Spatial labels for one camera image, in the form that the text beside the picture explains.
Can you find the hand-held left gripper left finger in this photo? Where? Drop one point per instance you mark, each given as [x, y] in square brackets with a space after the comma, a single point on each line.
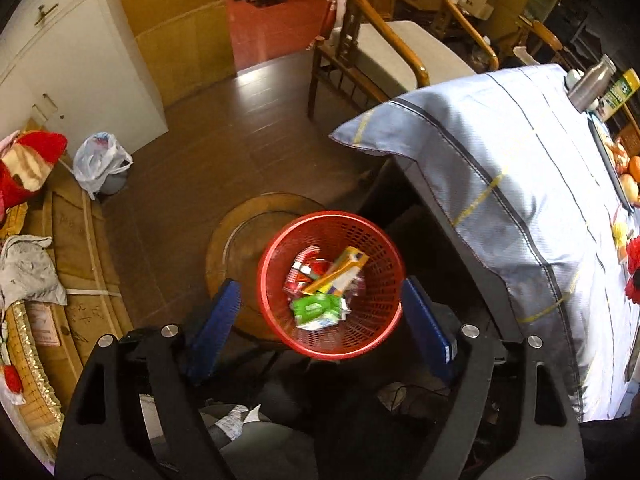
[220, 325]

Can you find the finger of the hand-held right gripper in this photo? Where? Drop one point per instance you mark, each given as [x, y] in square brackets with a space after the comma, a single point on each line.
[634, 255]

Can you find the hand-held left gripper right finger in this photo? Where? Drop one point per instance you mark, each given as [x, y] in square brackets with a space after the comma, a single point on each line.
[425, 330]

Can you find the yellow ribbon flower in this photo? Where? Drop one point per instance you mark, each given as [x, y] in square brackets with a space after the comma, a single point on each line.
[621, 232]

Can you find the red plastic basket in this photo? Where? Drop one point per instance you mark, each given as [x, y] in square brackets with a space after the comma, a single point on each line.
[380, 280]

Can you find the green tissue packet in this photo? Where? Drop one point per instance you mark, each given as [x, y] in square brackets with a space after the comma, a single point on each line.
[315, 310]

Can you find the red green snack bag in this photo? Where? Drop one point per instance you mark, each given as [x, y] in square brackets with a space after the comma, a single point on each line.
[305, 272]

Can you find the colourful striped box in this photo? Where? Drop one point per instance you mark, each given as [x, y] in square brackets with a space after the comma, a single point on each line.
[345, 265]

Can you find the yellow apple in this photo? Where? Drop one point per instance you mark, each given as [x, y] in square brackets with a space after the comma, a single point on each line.
[631, 190]

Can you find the round wooden stool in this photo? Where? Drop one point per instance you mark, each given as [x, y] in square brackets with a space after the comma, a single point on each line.
[235, 260]

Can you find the orange fruit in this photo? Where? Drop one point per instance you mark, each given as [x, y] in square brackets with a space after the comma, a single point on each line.
[636, 169]

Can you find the red pomegranate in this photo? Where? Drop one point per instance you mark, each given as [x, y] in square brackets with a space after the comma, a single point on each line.
[621, 157]

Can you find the blue rimmed plate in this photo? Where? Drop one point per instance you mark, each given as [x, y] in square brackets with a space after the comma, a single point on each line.
[602, 147]

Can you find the blue striped tablecloth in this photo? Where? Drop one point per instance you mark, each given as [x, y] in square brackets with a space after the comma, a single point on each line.
[525, 185]

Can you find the yellow spray can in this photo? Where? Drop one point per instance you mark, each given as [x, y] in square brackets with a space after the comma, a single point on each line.
[620, 92]

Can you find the steel bottle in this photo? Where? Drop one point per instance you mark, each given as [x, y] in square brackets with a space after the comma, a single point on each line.
[590, 85]

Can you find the pale lidded bowl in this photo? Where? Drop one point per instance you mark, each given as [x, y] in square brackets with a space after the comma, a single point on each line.
[573, 79]

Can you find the gold fringed mat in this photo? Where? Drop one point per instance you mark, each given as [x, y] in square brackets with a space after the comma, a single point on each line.
[30, 360]

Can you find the grey cloth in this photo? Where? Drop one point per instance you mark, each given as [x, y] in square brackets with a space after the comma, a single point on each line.
[30, 270]

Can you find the bin with plastic bag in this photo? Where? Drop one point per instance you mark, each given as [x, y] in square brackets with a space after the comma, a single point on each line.
[100, 160]

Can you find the wooden chair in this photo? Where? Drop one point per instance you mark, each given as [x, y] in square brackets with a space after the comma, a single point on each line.
[545, 35]

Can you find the red patterned blanket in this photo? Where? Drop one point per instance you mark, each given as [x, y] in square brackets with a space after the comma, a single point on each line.
[30, 160]

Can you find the wooden armchair with cushion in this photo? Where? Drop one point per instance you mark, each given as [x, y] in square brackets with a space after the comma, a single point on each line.
[400, 50]

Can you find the white cabinet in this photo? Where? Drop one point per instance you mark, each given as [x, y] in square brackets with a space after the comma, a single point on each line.
[75, 60]

